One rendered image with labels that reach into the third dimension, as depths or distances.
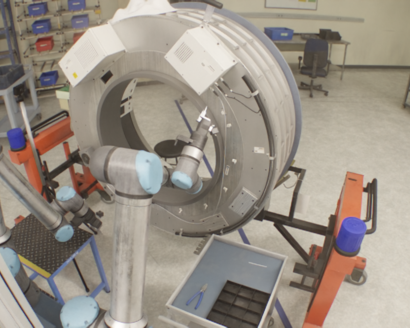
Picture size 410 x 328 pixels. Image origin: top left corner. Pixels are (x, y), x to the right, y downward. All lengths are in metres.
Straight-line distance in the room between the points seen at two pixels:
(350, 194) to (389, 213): 1.72
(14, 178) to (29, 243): 0.95
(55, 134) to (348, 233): 2.20
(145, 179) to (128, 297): 0.39
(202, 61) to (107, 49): 0.52
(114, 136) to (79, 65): 0.58
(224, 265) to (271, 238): 1.19
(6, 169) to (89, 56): 0.75
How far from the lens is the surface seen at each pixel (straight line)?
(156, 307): 2.44
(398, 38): 9.99
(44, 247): 2.18
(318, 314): 2.04
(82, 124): 2.24
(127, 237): 0.98
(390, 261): 3.08
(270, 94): 1.62
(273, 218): 2.13
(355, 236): 1.46
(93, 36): 1.71
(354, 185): 2.01
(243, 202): 1.81
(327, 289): 1.85
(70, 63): 1.87
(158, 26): 1.66
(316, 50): 6.09
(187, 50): 1.46
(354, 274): 2.67
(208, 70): 1.43
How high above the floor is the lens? 2.02
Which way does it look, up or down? 32 degrees down
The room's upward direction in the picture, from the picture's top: straight up
